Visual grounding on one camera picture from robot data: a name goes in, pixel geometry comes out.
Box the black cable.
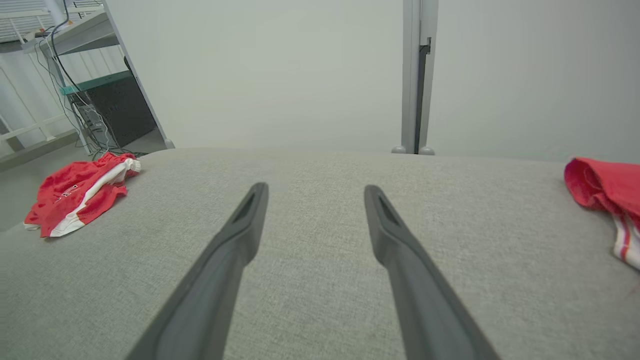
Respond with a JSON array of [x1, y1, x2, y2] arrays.
[[35, 0, 121, 156]]

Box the red shorts with white stripe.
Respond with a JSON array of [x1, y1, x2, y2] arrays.
[[24, 151, 142, 239]]

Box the grey partition post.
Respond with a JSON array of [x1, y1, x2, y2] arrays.
[[391, 0, 440, 156]]

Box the grey metal shelf rack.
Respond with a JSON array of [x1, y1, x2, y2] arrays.
[[20, 0, 133, 156]]

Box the red shirt with white sleeves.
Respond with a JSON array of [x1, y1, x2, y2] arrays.
[[563, 157, 640, 272]]

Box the white metal railing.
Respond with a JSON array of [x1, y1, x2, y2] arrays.
[[0, 0, 76, 161]]

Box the grey fabric upholstered bench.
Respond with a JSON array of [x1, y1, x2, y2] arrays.
[[0, 146, 640, 360]]

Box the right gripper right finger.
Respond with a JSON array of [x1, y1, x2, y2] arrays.
[[363, 184, 501, 360]]

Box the black computer box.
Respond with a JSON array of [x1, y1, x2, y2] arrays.
[[82, 75, 157, 149]]

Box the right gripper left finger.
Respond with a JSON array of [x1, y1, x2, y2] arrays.
[[125, 182, 270, 360]]

